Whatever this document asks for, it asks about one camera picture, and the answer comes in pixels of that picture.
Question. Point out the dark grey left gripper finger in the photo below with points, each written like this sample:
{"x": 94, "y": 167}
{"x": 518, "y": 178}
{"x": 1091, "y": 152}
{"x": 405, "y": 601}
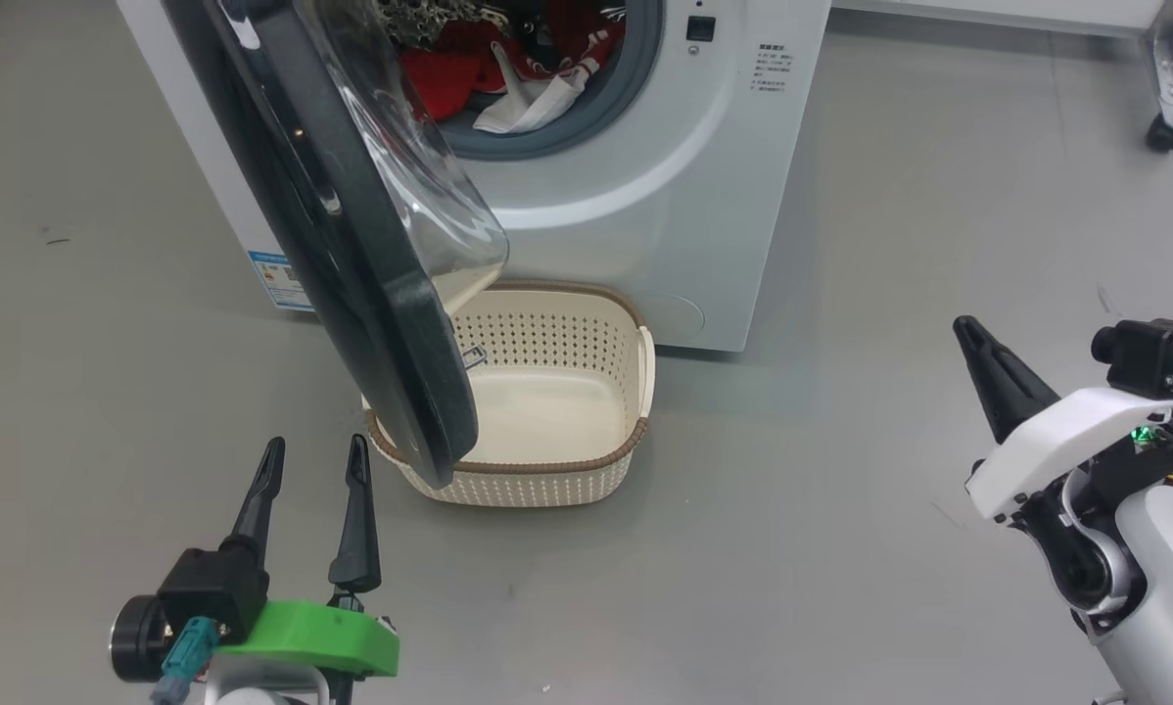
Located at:
{"x": 254, "y": 509}
{"x": 356, "y": 539}

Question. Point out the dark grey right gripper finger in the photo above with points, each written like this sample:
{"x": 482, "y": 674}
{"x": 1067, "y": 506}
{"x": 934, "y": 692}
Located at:
{"x": 1008, "y": 382}

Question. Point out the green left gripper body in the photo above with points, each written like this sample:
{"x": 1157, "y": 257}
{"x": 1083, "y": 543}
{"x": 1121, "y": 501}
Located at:
{"x": 322, "y": 636}

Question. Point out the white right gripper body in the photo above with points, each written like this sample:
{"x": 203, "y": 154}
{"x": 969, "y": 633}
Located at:
{"x": 1056, "y": 441}

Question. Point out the black round glass washer door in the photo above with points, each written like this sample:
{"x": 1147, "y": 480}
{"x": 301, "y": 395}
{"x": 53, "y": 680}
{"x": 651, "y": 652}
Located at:
{"x": 351, "y": 274}

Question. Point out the red garment with white trim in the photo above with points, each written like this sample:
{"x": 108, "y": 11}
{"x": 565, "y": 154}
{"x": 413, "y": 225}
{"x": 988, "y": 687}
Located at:
{"x": 538, "y": 108}

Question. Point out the cream perforated basket brown rim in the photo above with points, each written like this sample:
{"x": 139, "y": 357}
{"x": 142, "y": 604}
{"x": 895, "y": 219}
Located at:
{"x": 547, "y": 411}

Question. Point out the white front-load washing machine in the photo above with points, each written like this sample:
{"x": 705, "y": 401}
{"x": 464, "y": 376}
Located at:
{"x": 724, "y": 196}

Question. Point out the black door lock socket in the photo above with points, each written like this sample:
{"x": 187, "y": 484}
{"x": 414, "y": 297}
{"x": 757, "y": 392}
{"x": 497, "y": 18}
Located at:
{"x": 701, "y": 27}

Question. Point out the stainless steel washing machine drum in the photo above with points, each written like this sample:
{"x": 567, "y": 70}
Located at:
{"x": 430, "y": 18}

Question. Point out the blue energy label sticker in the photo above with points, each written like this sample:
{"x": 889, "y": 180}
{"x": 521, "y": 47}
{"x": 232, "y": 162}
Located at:
{"x": 273, "y": 279}

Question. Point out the round white filter cover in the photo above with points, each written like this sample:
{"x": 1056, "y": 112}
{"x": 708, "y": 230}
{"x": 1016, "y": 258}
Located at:
{"x": 670, "y": 313}

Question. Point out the white table panel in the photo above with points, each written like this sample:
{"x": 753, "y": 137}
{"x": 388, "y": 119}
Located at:
{"x": 988, "y": 12}

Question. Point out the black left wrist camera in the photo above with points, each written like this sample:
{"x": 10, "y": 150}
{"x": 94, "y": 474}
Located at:
{"x": 210, "y": 587}

